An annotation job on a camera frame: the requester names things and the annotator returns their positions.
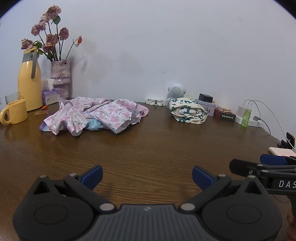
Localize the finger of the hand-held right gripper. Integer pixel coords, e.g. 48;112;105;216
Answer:
259;154;296;166
229;159;296;176

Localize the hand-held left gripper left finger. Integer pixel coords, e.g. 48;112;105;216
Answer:
32;165;116;213

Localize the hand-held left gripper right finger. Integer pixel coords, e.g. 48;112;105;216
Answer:
180;166;263;213

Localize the pink floral dress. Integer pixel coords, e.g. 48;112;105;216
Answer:
44;97;149;136

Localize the pink notebook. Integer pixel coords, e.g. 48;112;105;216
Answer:
269;146;296;157

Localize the white extension socket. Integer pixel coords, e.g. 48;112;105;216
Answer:
235;117;264;128

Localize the green spray bottle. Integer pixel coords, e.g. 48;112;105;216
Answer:
242;102;252;127

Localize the pastel pink blue garment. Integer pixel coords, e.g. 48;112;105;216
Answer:
39;119;107;132

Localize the dark red box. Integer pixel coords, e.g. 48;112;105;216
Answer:
214;108;237;121

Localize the decorated tin box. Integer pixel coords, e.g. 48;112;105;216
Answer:
195;98;216;116

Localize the cream green floral folded cloth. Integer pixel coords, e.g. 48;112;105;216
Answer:
169;98;208;124

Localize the black power adapter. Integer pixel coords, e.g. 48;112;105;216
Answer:
198;93;213;103

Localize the purple tissue box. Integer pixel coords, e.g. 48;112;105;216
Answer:
42;79;61;106

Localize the white round speaker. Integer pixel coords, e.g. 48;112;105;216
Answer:
167;82;186;107

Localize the yellow mug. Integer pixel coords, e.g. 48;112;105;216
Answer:
0;99;28;126

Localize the purple knitted vase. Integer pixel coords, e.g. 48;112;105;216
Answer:
50;60;71;99

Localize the yellow thermos jug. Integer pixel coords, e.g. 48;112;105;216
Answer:
18;46;43;112

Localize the clear glass cup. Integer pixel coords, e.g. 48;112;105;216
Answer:
5;92;21;105

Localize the dried rose bouquet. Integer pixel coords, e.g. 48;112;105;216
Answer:
21;5;83;62

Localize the white cable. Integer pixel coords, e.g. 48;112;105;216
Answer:
245;100;287;142

